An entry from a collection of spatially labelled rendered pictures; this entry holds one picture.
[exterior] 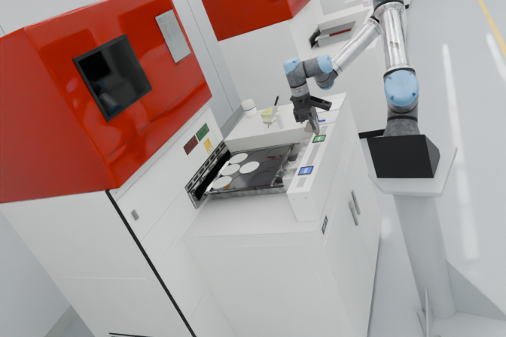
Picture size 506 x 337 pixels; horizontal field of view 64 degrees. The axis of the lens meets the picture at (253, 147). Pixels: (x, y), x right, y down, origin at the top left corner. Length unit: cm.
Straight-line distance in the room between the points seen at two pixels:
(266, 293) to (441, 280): 78
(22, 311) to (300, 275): 199
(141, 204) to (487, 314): 159
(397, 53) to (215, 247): 107
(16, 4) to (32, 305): 207
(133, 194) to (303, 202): 65
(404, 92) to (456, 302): 109
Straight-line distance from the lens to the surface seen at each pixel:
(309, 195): 152
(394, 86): 157
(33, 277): 318
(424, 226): 185
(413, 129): 167
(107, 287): 204
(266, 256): 172
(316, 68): 169
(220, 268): 188
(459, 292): 217
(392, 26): 170
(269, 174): 185
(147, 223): 169
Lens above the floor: 176
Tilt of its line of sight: 23 degrees down
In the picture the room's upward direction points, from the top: 22 degrees counter-clockwise
